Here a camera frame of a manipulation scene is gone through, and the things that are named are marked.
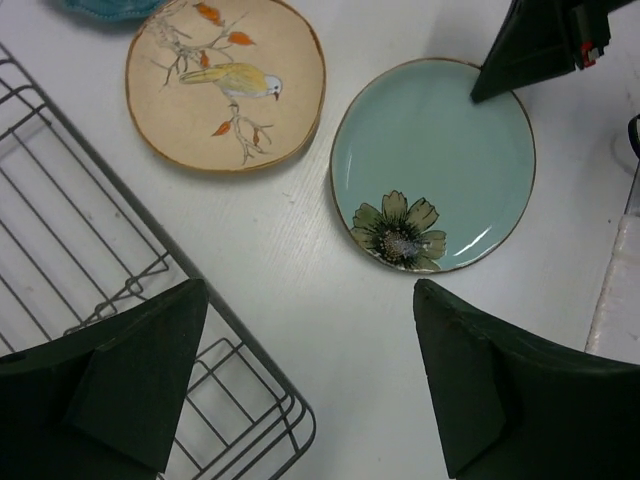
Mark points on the black wire dish rack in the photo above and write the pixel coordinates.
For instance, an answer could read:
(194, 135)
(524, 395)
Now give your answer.
(78, 247)

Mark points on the tan bird plate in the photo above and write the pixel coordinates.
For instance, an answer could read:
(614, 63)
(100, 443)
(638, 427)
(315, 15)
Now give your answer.
(226, 86)

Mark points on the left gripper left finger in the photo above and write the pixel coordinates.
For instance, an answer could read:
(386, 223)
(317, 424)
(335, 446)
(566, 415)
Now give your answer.
(105, 401)

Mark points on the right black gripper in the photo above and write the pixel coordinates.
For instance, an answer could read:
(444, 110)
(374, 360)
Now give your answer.
(533, 43)

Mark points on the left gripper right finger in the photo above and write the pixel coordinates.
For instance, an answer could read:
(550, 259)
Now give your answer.
(512, 405)

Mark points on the teal scalloped plate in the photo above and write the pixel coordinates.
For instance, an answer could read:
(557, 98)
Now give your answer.
(114, 10)

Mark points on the light blue flower plate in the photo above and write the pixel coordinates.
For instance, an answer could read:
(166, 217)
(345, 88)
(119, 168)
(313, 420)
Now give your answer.
(426, 180)

